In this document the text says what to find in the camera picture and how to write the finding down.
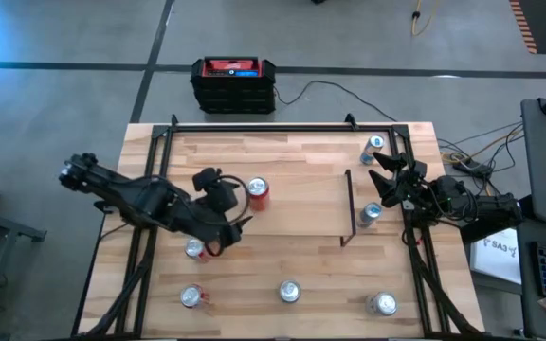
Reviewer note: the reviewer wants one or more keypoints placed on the red Coca-Cola can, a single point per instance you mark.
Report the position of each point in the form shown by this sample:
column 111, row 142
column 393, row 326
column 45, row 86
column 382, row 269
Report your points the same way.
column 194, row 248

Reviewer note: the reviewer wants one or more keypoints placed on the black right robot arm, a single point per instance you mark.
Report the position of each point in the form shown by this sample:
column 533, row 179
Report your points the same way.
column 481, row 208

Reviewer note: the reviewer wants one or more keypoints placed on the silver Diet Coke can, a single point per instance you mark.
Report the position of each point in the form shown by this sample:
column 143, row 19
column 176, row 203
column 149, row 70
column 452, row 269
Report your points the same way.
column 290, row 291
column 384, row 303

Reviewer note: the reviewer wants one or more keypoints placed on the black aluminium table frame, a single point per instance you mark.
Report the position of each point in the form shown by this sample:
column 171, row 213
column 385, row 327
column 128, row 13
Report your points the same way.
column 278, row 128

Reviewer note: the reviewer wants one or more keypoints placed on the white printed paper sheet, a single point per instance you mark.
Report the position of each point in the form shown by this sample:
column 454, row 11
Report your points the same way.
column 496, row 258

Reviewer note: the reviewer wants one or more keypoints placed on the dark grey desk top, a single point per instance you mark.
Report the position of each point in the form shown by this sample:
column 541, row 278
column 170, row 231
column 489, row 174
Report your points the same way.
column 526, row 303

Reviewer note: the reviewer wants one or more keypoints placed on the red Fanta strawberry can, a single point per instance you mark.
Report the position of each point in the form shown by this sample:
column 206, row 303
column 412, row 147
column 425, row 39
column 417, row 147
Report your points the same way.
column 258, row 187

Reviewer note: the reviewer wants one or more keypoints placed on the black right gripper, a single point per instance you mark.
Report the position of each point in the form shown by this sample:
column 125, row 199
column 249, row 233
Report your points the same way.
column 408, row 192

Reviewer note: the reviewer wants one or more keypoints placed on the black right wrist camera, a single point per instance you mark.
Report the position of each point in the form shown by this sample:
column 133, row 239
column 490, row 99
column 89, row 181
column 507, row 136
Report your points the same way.
column 420, row 169

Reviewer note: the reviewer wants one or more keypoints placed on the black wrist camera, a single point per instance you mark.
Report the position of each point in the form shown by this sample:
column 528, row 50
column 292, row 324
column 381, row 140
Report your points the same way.
column 420, row 169
column 213, row 189

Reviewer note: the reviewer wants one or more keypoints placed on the red black power station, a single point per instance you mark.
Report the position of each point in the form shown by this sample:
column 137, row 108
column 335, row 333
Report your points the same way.
column 232, row 87

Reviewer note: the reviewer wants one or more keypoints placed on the blue silver Red Bull can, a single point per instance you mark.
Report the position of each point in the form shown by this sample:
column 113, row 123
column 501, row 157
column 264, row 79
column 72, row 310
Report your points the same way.
column 372, row 147
column 371, row 212

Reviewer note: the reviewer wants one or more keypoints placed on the grey metal base plate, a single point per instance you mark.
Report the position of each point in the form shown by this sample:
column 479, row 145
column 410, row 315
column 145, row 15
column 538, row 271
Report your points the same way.
column 408, row 204

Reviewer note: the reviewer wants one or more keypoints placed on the grey metal side table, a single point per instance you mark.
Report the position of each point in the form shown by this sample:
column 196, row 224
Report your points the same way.
column 7, row 226

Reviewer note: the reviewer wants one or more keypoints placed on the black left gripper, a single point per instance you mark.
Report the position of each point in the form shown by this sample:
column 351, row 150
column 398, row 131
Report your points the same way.
column 216, row 227

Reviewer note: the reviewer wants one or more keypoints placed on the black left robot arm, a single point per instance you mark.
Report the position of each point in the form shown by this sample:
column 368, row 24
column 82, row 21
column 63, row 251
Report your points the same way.
column 126, row 189

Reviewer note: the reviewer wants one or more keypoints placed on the black mat with striped edge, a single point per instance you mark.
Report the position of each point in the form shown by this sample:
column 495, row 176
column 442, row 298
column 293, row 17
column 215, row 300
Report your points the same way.
column 545, row 23

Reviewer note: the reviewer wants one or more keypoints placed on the red soda can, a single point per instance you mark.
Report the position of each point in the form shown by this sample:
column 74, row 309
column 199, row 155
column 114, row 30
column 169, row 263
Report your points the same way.
column 191, row 296

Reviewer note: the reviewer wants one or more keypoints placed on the wooden shelf with black frame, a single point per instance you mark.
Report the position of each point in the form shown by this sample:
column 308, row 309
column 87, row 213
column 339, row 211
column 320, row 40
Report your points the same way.
column 301, row 203

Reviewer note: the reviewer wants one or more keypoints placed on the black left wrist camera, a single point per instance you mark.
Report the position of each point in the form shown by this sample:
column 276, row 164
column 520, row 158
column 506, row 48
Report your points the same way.
column 213, row 189

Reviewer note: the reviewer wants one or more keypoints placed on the black power strip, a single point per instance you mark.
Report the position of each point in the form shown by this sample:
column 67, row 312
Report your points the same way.
column 472, row 166

